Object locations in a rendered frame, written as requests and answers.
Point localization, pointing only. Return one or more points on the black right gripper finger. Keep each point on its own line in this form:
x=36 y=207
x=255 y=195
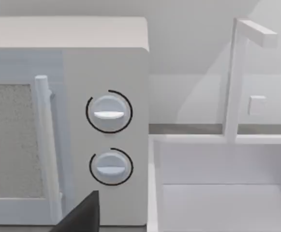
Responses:
x=84 y=213

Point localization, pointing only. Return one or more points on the tall white tap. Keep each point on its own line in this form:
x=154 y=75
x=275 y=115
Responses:
x=235 y=84

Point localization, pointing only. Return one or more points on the pale microwave knob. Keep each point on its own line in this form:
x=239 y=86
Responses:
x=108 y=111
x=110 y=166

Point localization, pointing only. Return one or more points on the white sink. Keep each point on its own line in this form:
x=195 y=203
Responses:
x=222 y=183

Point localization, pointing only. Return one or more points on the pale microwave oven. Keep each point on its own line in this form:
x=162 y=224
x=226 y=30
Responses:
x=121 y=67

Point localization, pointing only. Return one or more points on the microwave oven door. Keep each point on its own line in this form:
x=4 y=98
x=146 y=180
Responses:
x=14 y=135

